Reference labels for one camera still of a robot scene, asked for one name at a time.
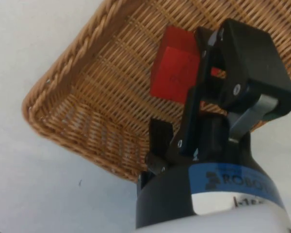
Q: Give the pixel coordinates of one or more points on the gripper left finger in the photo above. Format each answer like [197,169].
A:
[190,121]

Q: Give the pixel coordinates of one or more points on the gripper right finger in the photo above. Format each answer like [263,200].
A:
[252,60]

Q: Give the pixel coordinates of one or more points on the red cube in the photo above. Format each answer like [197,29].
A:
[172,70]

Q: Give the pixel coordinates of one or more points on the wicker basket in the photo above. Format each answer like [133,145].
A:
[99,97]

